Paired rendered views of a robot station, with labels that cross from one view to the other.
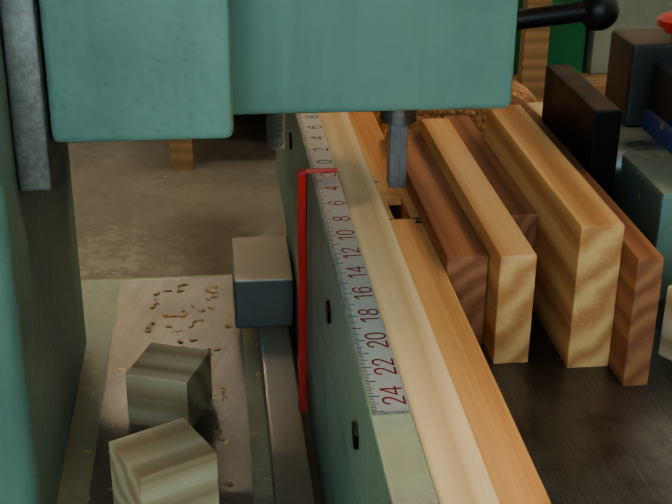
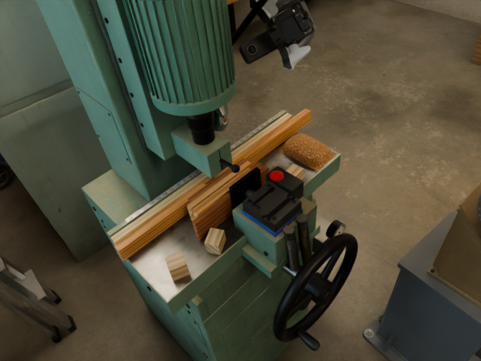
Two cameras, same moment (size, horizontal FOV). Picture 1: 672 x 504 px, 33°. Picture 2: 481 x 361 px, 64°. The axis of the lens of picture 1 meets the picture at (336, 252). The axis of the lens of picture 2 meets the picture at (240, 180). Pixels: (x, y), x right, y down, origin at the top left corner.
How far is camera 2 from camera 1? 0.84 m
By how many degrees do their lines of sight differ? 50
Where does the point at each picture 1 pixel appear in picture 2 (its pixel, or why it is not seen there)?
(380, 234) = (187, 187)
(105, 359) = not seen: hidden behind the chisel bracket
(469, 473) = (121, 234)
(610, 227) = (195, 212)
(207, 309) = not seen: hidden behind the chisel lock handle
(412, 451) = (119, 227)
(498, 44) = (207, 167)
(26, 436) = (144, 185)
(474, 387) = (151, 223)
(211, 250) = (447, 104)
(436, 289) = (180, 203)
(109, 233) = (421, 83)
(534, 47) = not seen: outside the picture
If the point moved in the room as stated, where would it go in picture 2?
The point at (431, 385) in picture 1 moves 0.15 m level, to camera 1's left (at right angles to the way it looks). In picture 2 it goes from (140, 220) to (113, 185)
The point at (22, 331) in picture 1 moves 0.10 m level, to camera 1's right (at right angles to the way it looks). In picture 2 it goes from (141, 172) to (159, 192)
